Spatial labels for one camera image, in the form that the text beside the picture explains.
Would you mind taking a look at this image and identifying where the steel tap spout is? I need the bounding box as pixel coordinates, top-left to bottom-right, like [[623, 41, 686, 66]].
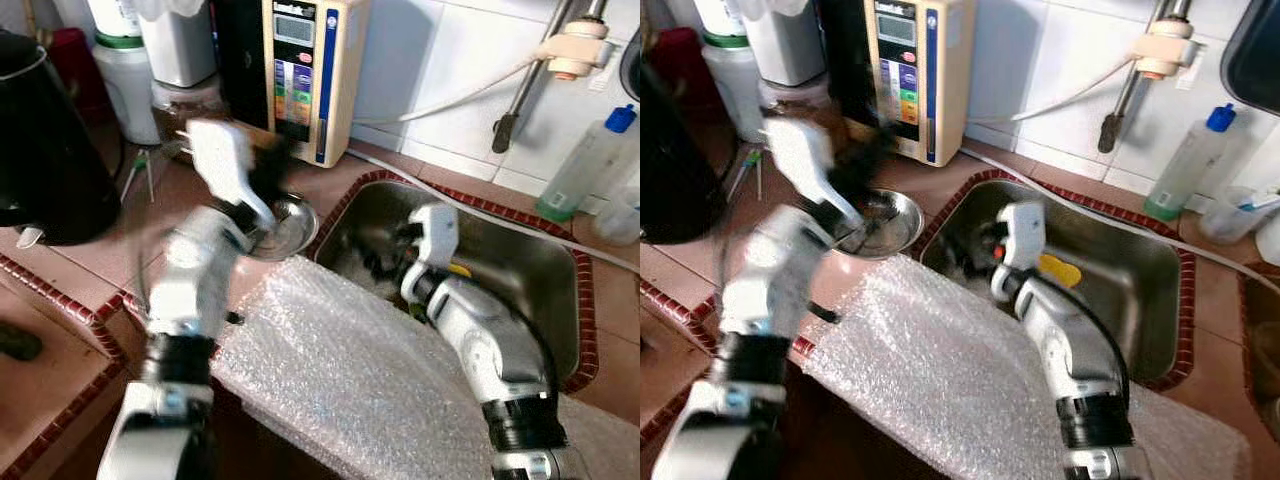
[[490, 0, 611, 155], [1097, 0, 1196, 155]]

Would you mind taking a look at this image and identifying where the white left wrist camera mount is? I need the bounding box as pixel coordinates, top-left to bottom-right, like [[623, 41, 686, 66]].
[[762, 118, 863, 229], [185, 118, 276, 229]]

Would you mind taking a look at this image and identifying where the white dish soap bottle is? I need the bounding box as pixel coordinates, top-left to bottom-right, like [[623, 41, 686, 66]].
[[1255, 210, 1280, 266]]

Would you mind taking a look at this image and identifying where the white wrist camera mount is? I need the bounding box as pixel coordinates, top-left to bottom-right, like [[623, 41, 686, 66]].
[[405, 203, 461, 296], [992, 200, 1046, 299], [762, 118, 863, 229], [185, 118, 276, 229]]

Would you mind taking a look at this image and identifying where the round steel bowl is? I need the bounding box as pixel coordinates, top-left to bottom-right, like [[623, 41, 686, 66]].
[[835, 188, 926, 261], [245, 192, 321, 264]]

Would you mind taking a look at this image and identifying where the clear bubble wrap sheet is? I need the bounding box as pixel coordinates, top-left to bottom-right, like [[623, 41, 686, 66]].
[[800, 253, 1251, 480], [210, 255, 641, 480]]

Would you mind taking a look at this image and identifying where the grey plastic jug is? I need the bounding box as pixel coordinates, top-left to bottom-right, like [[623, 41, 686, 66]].
[[135, 0, 221, 89], [742, 0, 826, 89]]

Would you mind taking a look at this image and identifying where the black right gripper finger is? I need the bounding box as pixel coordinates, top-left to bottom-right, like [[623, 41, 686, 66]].
[[348, 240, 396, 293], [940, 235, 986, 289]]

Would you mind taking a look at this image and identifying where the white container with green ring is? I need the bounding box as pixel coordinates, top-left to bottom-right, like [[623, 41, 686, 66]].
[[695, 0, 766, 141], [88, 0, 161, 147]]

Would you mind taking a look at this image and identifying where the clear bottle with blue cap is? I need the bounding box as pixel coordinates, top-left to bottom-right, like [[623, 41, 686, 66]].
[[535, 104, 639, 223], [1143, 103, 1239, 223]]

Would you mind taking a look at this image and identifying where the dark blue hanging pan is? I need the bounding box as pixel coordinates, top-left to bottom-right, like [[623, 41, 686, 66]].
[[1220, 0, 1280, 117], [618, 25, 641, 101]]

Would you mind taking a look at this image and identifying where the black electric kettle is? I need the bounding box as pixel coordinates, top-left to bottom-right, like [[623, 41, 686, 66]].
[[0, 30, 124, 247], [640, 50, 729, 244]]

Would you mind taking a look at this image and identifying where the black countertop appliance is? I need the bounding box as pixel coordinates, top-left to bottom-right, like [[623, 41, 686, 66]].
[[213, 0, 273, 129], [818, 0, 881, 131]]

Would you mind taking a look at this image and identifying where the white ionizer hose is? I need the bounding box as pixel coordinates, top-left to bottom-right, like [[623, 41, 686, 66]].
[[352, 55, 546, 126], [965, 55, 1141, 123]]

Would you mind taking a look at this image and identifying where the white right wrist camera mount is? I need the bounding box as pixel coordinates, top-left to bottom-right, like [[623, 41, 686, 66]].
[[992, 200, 1046, 299], [405, 203, 461, 296]]

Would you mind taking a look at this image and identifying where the steel sink basin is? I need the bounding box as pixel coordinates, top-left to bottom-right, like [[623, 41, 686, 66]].
[[1238, 262, 1280, 446], [308, 168, 603, 394], [912, 168, 1199, 393]]

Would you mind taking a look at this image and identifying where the beige tap diverter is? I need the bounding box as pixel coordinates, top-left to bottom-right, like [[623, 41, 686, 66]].
[[1130, 18, 1206, 81], [537, 18, 613, 81]]

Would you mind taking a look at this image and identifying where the beige water ionizer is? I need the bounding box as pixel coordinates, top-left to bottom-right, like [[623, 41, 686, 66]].
[[262, 0, 373, 169], [865, 0, 976, 167]]

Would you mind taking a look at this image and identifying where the glass jar with brown contents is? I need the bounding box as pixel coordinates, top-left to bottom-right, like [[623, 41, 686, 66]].
[[150, 78, 229, 166], [758, 78, 831, 126]]

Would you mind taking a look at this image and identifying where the black tool handle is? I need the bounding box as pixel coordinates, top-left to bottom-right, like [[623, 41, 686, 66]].
[[0, 320, 46, 363]]

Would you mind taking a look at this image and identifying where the green handled small tool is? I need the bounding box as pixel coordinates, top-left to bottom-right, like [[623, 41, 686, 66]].
[[728, 148, 766, 204], [120, 148, 159, 206]]

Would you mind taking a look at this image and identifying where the red plastic container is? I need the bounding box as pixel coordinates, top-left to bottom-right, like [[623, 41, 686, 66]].
[[655, 27, 723, 126], [48, 27, 109, 126]]

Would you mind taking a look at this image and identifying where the clear plastic cup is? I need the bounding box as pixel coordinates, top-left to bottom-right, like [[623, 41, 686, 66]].
[[595, 178, 641, 247], [1200, 185, 1280, 247]]

